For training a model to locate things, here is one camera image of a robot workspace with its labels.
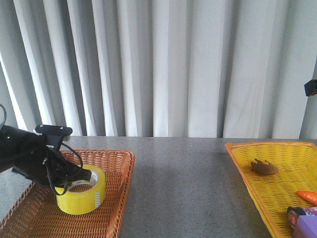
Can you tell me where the yellow wicker basket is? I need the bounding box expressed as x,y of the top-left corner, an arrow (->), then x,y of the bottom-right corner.
225,141 -> 317,238

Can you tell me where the brown hair claw clip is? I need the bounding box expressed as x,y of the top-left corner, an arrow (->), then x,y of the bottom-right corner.
250,159 -> 279,176

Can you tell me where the purple box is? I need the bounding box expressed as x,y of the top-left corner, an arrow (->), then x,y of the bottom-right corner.
292,215 -> 317,238

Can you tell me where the colourful can with black rim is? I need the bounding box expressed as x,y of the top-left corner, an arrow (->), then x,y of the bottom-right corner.
287,206 -> 317,229

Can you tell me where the yellow tape roll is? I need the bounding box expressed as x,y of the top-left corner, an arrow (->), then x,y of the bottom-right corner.
55,165 -> 106,215

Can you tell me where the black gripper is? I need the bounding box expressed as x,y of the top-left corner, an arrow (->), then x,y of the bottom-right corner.
304,79 -> 317,97
12,147 -> 91,186

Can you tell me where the orange carrot toy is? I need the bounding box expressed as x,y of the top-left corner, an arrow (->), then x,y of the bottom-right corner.
296,190 -> 317,205

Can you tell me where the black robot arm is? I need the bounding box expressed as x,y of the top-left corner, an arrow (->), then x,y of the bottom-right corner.
0,106 -> 92,188

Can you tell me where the white pleated curtain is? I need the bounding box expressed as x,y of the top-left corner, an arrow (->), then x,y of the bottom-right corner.
0,0 -> 317,139

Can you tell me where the brown wicker basket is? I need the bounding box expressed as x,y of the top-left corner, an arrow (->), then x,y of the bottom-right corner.
0,149 -> 135,238

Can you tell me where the black cable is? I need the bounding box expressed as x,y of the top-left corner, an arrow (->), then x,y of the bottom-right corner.
42,142 -> 84,196

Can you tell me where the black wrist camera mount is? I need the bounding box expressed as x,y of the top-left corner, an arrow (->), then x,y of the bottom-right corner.
34,124 -> 73,151

